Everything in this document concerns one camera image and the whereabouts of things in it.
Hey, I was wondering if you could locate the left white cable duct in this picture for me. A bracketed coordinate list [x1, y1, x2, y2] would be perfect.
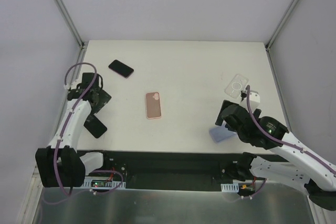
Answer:
[80, 179, 126, 190]

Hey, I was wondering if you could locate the right white cable duct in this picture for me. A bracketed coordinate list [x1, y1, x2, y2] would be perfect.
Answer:
[220, 182, 239, 193]

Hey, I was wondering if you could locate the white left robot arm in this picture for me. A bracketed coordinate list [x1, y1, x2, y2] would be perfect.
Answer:
[35, 72, 111, 188]

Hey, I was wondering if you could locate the lavender phone case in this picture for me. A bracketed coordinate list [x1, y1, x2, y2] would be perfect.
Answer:
[209, 126, 236, 143]

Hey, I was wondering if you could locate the black phone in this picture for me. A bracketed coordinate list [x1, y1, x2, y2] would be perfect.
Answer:
[84, 115, 107, 138]

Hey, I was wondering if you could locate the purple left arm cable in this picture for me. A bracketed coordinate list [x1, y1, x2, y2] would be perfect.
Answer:
[41, 62, 124, 205]

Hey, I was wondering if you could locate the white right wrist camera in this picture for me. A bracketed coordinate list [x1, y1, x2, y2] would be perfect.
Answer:
[239, 91, 260, 112]

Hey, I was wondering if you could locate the white cable duct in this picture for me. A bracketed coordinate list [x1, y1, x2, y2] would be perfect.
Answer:
[220, 182, 239, 193]
[80, 179, 126, 190]

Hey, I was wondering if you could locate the aluminium frame post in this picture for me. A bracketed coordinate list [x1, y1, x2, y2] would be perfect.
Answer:
[54, 0, 85, 49]
[265, 0, 301, 52]

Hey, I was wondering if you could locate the clear phone case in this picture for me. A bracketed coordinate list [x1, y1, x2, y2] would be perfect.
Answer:
[224, 74, 249, 99]

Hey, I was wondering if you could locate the pink phone case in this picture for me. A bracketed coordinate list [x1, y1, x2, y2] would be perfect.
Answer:
[145, 92, 162, 119]

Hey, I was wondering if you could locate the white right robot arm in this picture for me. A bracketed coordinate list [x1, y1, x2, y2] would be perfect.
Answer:
[215, 100, 335, 211]

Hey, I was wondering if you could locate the right aluminium frame post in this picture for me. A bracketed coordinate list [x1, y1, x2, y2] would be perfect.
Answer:
[265, 0, 301, 52]

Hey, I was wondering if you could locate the phone in purple case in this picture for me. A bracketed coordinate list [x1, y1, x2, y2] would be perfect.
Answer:
[108, 59, 134, 78]

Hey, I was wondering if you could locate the left aluminium frame post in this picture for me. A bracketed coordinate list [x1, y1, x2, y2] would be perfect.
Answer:
[54, 0, 85, 49]

